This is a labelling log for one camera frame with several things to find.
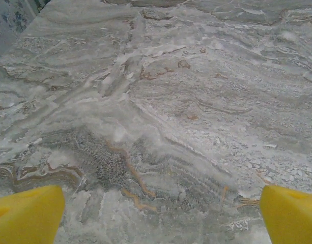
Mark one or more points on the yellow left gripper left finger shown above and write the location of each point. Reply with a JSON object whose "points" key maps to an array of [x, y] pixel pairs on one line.
{"points": [[26, 218]]}

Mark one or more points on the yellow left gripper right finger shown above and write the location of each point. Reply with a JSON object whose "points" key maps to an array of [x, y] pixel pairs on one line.
{"points": [[293, 218]]}

